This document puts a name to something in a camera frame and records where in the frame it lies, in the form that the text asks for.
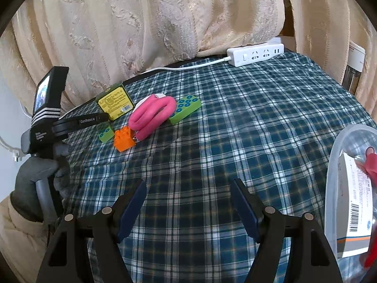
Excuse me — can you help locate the white power strip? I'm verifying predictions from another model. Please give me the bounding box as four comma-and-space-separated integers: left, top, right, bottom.
227, 44, 285, 67

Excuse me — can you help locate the blue and white cardboard box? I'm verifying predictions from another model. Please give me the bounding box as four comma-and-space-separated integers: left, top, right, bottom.
336, 153, 377, 259

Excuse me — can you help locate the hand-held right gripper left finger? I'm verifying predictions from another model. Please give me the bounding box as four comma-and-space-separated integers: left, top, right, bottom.
37, 179, 148, 283

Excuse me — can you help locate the person's left forearm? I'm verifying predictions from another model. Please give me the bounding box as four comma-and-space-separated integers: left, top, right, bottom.
0, 193, 56, 283

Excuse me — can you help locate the small green dotted block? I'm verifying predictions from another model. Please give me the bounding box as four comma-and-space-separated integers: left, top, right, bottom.
98, 124, 115, 144

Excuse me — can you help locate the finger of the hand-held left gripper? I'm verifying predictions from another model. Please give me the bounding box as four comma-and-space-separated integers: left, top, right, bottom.
52, 112, 110, 140

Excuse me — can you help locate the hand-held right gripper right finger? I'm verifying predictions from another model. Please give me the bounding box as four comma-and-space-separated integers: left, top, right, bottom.
230, 178, 344, 283

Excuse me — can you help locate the orange toy block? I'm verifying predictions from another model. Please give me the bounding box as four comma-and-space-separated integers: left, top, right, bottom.
114, 126, 137, 153

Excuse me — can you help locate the dark green cardboard box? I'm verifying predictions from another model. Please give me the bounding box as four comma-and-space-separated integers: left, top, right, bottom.
96, 83, 135, 121

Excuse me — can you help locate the large green dotted block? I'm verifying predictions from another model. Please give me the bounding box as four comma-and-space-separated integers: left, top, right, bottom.
168, 94, 202, 125

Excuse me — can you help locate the person's left hand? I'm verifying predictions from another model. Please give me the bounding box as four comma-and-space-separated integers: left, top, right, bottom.
10, 144, 71, 221

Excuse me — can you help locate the clear plastic container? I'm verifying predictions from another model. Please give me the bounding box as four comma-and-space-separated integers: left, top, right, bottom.
324, 124, 377, 283

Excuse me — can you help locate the cream patterned curtain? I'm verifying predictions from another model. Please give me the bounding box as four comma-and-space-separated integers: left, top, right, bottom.
0, 0, 377, 115

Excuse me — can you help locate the white power cable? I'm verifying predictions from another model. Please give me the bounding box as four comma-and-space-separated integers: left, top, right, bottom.
138, 55, 233, 75

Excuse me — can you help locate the blue plaid tablecloth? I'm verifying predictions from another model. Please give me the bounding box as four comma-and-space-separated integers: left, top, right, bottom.
62, 51, 377, 283

